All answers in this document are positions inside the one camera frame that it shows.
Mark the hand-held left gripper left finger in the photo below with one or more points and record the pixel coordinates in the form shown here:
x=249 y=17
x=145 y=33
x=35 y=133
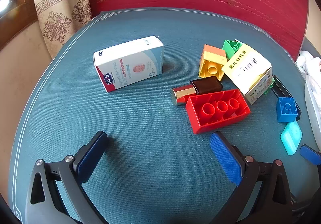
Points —
x=91 y=158

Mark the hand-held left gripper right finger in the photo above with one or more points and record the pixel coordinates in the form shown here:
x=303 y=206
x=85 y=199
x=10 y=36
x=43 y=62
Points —
x=224 y=156

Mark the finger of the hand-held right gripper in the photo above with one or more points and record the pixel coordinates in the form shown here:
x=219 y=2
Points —
x=311 y=155

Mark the teal plastic case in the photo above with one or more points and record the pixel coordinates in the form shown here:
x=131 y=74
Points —
x=291 y=138

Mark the red toy block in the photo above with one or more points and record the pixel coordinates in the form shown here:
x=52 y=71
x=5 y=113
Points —
x=198 y=123

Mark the blue toy block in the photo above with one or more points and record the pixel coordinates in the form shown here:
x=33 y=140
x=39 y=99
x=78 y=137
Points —
x=286 y=116

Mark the clear plastic bowl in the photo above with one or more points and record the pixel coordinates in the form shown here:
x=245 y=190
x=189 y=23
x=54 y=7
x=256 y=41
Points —
x=313 y=103

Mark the brown bottle with silver cap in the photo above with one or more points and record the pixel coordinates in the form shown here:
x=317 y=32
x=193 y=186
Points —
x=205 y=86

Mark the blue and white carton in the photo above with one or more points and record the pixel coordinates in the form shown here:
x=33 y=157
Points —
x=125 y=63

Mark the teal desktop mat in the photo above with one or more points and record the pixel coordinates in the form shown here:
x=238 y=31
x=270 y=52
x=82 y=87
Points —
x=125 y=113

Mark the yellow and white ointment box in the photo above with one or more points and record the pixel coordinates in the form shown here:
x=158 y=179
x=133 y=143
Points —
x=245 y=68

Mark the white bedding pile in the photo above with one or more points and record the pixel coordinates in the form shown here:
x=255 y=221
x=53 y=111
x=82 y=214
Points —
x=308 y=60

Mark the yellow and orange toy block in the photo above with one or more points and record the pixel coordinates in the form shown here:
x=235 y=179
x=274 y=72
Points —
x=213 y=55

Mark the green toy block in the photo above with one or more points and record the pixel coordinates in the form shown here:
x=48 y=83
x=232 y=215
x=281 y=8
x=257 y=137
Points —
x=229 y=48

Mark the beige patterned curtain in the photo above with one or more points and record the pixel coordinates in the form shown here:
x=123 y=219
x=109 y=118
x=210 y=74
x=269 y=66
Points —
x=57 y=0

